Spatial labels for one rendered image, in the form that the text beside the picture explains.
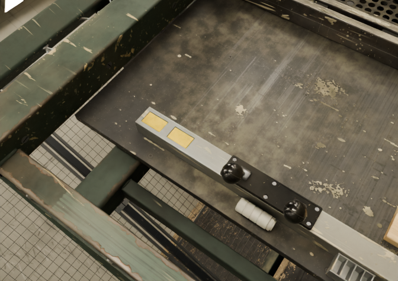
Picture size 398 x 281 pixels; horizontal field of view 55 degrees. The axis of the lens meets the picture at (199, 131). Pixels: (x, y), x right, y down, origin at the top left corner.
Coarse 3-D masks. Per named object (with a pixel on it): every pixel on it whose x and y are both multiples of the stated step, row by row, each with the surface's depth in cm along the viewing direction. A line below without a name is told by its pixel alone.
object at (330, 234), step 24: (168, 120) 83; (168, 144) 81; (192, 144) 80; (216, 168) 77; (240, 192) 76; (312, 240) 72; (336, 240) 69; (360, 240) 69; (360, 264) 68; (384, 264) 67
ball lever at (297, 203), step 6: (288, 204) 61; (294, 204) 61; (300, 204) 61; (288, 210) 60; (294, 210) 60; (300, 210) 60; (306, 210) 61; (288, 216) 60; (294, 216) 60; (300, 216) 60; (306, 216) 61; (294, 222) 61; (300, 222) 61
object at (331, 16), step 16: (256, 0) 106; (272, 0) 103; (288, 0) 100; (304, 0) 99; (320, 0) 99; (288, 16) 103; (304, 16) 100; (320, 16) 97; (336, 16) 95; (352, 16) 96; (368, 16) 95; (320, 32) 101; (336, 32) 98; (352, 32) 95; (368, 32) 93; (384, 32) 93; (352, 48) 99; (368, 48) 96; (384, 48) 93
